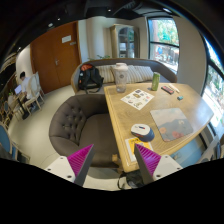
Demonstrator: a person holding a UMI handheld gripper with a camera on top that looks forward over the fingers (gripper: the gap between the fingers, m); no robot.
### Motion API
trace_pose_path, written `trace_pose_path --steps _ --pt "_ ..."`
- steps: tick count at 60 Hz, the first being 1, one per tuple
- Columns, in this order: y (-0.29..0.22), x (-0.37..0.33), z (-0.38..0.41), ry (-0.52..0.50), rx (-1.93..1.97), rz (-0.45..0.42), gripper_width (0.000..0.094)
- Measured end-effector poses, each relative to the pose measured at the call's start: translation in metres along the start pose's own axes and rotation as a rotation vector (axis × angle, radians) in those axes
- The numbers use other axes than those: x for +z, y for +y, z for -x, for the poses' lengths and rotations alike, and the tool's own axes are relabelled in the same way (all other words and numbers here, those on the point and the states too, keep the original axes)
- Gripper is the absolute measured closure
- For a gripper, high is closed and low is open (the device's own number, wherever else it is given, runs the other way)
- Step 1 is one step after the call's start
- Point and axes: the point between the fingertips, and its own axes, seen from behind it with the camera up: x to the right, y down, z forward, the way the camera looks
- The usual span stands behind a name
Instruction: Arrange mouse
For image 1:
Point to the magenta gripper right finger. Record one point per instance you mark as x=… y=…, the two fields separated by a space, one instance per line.
x=148 y=161

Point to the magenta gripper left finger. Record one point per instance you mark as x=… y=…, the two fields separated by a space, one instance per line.
x=80 y=162

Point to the white and blue computer mouse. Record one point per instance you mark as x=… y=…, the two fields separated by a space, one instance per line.
x=143 y=132

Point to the grey patterned mouse pad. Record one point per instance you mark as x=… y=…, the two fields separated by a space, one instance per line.
x=171 y=123

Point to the black bag under table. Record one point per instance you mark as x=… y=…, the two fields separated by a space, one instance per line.
x=133 y=179

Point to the yellow paper sheet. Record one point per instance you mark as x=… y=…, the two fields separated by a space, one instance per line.
x=130 y=144

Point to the white sticker sheet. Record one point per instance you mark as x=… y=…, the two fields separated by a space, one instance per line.
x=138 y=99

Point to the small teal object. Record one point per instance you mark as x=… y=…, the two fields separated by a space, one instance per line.
x=180 y=98

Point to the black and red remote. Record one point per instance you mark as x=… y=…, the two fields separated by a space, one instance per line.
x=167 y=89

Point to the blue chair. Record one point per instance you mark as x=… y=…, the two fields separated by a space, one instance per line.
x=9 y=146

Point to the white wooden chair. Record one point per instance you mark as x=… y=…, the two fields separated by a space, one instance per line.
x=28 y=103

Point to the black backpack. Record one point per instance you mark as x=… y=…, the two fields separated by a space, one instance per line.
x=90 y=79

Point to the grey curved sofa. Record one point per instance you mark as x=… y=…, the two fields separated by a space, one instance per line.
x=166 y=75

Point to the green drink can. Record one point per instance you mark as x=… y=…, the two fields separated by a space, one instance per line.
x=155 y=81

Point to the striped beige cushion right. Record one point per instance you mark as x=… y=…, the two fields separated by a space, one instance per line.
x=137 y=74

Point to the striped beige cushion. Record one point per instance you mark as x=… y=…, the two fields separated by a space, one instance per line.
x=106 y=73
x=137 y=74

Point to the striped beige cushion left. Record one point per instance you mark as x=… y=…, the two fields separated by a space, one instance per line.
x=106 y=73

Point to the open laptop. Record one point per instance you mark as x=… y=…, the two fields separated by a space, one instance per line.
x=18 y=89

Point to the clear shaker bottle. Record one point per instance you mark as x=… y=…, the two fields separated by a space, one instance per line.
x=121 y=77

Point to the seated person in white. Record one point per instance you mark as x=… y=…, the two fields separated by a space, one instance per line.
x=24 y=84

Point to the brown wooden door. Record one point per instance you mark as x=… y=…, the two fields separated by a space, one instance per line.
x=55 y=55

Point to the glass door cabinet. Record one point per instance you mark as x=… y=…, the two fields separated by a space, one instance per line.
x=125 y=41

